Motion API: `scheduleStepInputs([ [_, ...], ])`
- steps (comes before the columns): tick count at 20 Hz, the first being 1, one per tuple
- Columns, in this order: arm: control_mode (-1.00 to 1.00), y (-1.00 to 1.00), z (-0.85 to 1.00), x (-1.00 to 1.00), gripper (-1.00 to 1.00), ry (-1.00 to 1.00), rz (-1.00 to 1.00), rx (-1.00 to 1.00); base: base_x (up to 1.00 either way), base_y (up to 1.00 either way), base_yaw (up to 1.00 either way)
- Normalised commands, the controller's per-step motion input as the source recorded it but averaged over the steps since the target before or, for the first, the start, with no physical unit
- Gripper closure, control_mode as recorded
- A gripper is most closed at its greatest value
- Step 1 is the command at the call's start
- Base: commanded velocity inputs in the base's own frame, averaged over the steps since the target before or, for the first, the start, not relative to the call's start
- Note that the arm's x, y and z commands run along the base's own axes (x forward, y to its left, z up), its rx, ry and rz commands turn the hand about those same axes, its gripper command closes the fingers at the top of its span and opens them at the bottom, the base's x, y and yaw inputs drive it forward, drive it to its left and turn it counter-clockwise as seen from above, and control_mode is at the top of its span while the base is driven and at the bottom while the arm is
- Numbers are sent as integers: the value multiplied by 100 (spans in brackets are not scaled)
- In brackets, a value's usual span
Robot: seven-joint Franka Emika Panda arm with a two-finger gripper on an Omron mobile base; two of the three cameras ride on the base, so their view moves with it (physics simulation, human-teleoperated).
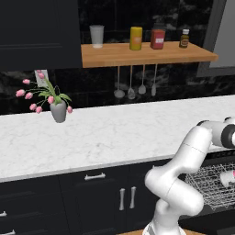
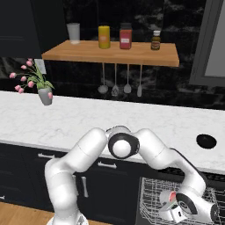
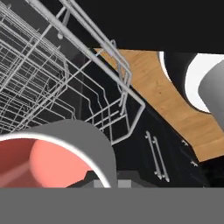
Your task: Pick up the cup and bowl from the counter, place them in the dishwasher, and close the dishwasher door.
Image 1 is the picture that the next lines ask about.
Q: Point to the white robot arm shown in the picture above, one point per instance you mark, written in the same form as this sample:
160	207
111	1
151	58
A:
171	183

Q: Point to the clear white cup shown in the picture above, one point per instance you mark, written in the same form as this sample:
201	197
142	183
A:
97	36

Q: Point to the dark cupboard door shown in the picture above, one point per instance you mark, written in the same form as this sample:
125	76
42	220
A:
36	30
95	211
140	199

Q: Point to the dark upper cupboard door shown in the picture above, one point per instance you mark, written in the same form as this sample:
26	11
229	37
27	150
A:
36	30

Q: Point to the black dishwasher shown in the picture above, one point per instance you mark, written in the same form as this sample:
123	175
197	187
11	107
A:
220	220

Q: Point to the hanging metal ladle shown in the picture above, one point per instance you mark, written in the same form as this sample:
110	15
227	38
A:
119	93

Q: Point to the hanging metal spatula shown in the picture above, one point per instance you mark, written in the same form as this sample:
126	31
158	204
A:
131	93

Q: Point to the hanging metal spoon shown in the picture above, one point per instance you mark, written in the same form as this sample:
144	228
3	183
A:
142	89

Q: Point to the hanging metal turner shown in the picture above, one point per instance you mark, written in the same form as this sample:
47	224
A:
153	89

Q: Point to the dark drawer front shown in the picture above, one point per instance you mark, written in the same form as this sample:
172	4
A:
39	229
30	209
30	186
116	175

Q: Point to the grey vase with pink tulips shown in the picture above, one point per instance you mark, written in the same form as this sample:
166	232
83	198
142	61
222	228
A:
58	110

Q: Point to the yellow can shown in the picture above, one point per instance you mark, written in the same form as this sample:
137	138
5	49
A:
136	38

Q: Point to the red jar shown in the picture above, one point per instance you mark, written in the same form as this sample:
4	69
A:
157	39

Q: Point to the small brown bottle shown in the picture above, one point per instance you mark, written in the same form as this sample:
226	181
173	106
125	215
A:
184	40

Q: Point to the wooden wall shelf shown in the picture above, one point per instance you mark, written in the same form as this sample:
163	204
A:
122	56

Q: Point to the white wall outlet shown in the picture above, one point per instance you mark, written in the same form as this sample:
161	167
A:
40	80

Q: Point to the grey window frame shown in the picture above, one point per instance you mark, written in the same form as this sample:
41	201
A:
205	36

